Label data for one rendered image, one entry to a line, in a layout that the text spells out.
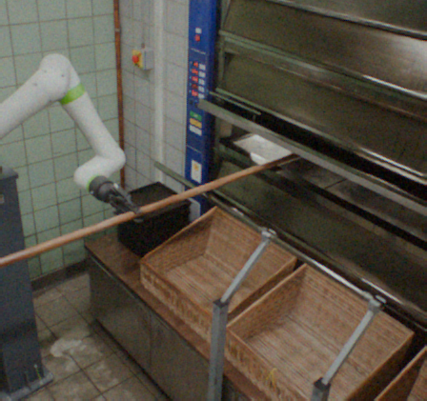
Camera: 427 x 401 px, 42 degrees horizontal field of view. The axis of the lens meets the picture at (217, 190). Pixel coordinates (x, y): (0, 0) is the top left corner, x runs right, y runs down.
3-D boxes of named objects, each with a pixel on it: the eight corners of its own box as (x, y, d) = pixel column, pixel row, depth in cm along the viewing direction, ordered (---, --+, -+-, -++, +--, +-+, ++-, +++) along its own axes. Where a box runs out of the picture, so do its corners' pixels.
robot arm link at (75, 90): (30, 68, 204) (59, 53, 203) (35, 58, 215) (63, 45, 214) (57, 110, 213) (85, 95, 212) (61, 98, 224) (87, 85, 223)
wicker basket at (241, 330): (298, 308, 258) (307, 259, 244) (402, 384, 221) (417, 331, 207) (218, 353, 230) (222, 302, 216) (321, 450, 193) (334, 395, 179)
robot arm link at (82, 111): (55, 104, 220) (66, 107, 211) (79, 88, 224) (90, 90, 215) (102, 174, 238) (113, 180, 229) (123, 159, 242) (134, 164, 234)
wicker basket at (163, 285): (213, 249, 296) (216, 204, 283) (293, 303, 260) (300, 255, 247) (138, 284, 267) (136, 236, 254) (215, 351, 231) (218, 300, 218)
